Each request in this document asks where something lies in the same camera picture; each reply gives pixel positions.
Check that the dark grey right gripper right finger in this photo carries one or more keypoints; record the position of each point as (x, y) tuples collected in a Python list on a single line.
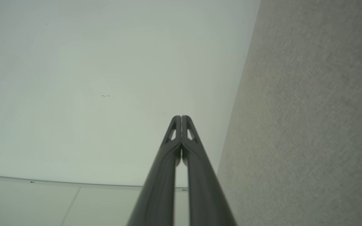
[(204, 188)]

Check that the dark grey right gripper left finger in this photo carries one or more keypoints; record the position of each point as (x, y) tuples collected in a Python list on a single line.
[(159, 188)]

